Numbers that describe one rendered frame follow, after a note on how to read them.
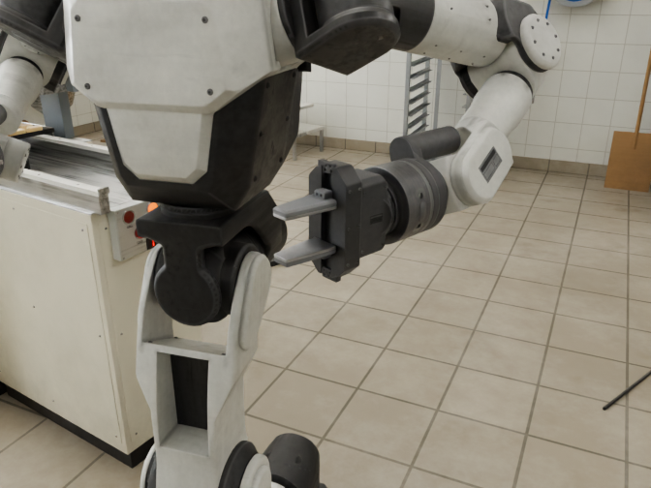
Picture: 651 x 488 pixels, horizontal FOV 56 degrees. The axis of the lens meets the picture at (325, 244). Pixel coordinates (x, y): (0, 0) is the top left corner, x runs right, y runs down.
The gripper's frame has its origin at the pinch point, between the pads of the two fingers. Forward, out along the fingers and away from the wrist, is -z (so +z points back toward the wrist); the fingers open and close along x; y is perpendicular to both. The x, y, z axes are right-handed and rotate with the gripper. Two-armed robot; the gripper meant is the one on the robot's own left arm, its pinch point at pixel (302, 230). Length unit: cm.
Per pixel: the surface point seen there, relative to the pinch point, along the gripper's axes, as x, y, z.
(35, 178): -25, -123, 13
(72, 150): -27, -154, 36
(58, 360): -82, -126, 12
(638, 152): -84, -117, 424
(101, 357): -73, -105, 17
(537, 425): -113, -29, 129
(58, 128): -27, -193, 46
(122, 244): -39, -99, 24
